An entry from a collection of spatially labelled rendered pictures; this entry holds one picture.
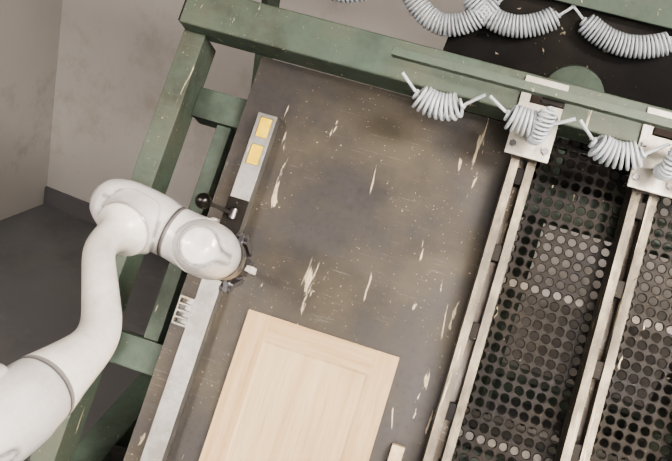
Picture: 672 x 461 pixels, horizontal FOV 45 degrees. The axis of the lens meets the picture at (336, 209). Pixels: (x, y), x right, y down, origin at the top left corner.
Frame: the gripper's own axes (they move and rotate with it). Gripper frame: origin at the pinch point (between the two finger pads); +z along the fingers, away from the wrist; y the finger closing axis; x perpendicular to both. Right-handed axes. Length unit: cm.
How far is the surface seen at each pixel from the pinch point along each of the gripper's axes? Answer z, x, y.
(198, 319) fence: 11.6, 10.0, -14.4
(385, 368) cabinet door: 13.7, -35.2, -11.8
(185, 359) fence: 11.6, 9.8, -24.1
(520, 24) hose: 41, -42, 89
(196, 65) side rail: 12, 32, 45
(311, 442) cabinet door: 14.0, -24.0, -32.9
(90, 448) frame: 36, 33, -56
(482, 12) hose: 41, -31, 90
